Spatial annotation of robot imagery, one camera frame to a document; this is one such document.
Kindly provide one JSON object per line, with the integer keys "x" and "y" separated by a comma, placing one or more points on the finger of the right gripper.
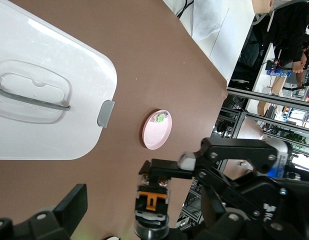
{"x": 169, "y": 170}

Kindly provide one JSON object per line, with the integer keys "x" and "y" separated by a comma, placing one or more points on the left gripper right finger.
{"x": 227, "y": 227}

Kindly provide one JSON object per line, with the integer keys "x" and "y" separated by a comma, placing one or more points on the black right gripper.
{"x": 289, "y": 200}

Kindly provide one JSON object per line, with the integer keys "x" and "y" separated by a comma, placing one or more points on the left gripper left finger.
{"x": 67, "y": 215}

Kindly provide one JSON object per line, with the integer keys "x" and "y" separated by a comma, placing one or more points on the orange and black switch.
{"x": 151, "y": 197}

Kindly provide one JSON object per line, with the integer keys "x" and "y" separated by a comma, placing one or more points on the grey box latch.
{"x": 105, "y": 113}

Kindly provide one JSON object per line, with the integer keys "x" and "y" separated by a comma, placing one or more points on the white lidded storage box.
{"x": 69, "y": 87}

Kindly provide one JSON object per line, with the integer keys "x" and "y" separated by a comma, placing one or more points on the pink round plate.
{"x": 157, "y": 135}

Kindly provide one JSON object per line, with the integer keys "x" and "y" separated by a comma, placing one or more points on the blue labelled bottle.
{"x": 278, "y": 73}

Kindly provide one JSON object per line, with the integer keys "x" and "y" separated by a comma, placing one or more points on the brown table cover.
{"x": 144, "y": 50}

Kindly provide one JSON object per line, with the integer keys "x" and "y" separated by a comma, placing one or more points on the person in black clothes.
{"x": 289, "y": 25}

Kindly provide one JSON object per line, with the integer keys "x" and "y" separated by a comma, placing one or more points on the white plastic cover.
{"x": 207, "y": 17}

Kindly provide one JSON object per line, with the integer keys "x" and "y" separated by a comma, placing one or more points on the brown cardboard roll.
{"x": 263, "y": 5}

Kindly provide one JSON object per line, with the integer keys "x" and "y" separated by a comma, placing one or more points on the green and clear switch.
{"x": 159, "y": 118}

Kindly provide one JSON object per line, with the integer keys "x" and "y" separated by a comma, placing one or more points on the aluminium frame post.
{"x": 269, "y": 97}

